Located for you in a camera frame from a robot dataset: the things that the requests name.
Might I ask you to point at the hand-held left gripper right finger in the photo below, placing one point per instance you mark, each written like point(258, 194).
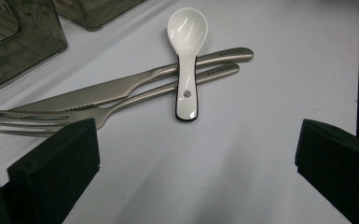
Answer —
point(342, 168)

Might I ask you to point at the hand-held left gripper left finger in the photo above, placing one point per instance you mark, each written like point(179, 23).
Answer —
point(52, 168)

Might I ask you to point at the steel fork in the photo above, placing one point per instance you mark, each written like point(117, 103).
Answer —
point(84, 115)

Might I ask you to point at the steel knife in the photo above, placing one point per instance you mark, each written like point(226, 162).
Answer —
point(105, 91)

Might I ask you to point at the smoky transparent plastic bin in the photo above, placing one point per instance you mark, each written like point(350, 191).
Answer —
point(37, 37)
point(99, 14)

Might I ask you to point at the white ceramic spoon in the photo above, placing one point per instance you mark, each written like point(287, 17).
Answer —
point(187, 31)

